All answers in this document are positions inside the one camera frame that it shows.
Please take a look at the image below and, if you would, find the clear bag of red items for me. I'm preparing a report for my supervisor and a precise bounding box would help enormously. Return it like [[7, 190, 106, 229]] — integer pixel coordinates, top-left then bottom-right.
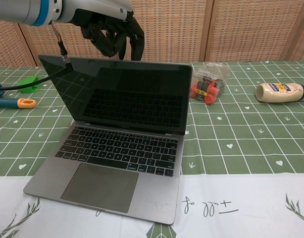
[[191, 61, 233, 106]]

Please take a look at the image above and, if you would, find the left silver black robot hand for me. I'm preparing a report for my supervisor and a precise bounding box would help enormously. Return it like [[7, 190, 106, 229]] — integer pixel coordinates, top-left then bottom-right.
[[61, 0, 145, 61]]

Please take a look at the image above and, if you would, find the silver laptop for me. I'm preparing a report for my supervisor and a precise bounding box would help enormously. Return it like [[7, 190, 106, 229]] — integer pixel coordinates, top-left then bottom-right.
[[23, 55, 193, 226]]

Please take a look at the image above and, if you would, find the black left hand cable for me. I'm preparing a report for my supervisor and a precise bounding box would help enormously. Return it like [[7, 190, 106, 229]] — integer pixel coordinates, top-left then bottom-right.
[[0, 21, 74, 91]]

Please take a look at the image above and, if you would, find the bamboo folding screen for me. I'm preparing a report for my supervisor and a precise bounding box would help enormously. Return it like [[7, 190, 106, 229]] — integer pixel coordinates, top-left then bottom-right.
[[0, 0, 304, 70]]

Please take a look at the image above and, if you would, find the teal lint roller orange handle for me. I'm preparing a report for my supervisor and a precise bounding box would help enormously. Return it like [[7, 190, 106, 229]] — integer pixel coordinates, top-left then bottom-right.
[[0, 83, 38, 110]]

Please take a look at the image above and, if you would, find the mayonnaise squeeze bottle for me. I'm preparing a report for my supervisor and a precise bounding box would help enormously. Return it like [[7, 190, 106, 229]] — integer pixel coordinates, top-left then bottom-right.
[[255, 82, 304, 103]]

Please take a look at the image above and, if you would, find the green plastic block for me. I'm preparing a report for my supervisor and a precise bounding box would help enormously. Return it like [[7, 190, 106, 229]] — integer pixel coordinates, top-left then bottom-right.
[[19, 76, 47, 94]]

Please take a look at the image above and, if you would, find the green grid deer tablecloth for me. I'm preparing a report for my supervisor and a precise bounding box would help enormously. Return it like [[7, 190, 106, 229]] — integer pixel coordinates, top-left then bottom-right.
[[0, 60, 304, 238]]

